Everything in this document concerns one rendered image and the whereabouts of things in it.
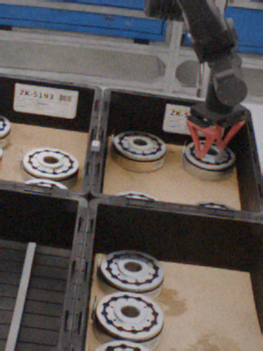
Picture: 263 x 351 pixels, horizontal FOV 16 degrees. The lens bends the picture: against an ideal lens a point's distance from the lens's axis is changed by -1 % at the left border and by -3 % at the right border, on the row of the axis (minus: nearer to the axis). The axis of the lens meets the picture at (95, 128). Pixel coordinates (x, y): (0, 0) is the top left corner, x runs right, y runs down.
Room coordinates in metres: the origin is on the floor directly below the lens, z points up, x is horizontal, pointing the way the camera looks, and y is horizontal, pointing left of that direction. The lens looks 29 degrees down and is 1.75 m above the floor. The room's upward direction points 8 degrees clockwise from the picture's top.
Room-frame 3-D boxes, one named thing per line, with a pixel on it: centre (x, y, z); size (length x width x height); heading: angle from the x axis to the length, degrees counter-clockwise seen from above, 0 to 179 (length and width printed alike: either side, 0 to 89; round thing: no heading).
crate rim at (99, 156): (1.46, -0.15, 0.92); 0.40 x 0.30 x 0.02; 0
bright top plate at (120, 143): (1.57, -0.09, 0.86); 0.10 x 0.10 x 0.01
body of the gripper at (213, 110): (1.56, -0.22, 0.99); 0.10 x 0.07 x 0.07; 137
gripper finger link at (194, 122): (1.55, -0.21, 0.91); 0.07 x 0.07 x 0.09; 47
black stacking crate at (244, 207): (1.46, -0.15, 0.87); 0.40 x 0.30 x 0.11; 0
